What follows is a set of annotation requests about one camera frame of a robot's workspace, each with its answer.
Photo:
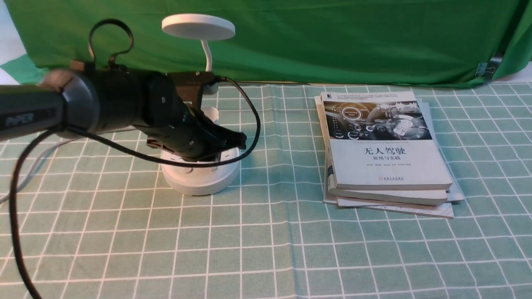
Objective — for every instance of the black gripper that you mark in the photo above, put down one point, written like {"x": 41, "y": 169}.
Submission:
{"x": 181, "y": 129}

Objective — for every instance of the white desk lamp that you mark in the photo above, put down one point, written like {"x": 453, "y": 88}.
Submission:
{"x": 200, "y": 181}

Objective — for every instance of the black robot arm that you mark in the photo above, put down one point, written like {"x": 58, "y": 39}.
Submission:
{"x": 107, "y": 100}

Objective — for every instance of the green checked tablecloth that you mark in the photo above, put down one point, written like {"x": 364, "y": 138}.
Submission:
{"x": 98, "y": 224}

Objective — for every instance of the top white book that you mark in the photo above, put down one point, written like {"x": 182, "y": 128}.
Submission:
{"x": 386, "y": 162}

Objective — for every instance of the white book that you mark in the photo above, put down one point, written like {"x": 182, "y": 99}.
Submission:
{"x": 386, "y": 162}
{"x": 390, "y": 195}

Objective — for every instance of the green backdrop cloth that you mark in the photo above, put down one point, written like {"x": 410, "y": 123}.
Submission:
{"x": 392, "y": 42}

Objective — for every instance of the bottom thin booklet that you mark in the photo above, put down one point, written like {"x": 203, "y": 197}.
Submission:
{"x": 444, "y": 210}

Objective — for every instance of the metal binder clip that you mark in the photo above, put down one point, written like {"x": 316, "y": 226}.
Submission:
{"x": 488, "y": 69}

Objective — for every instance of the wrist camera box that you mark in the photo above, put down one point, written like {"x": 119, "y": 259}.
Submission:
{"x": 192, "y": 86}

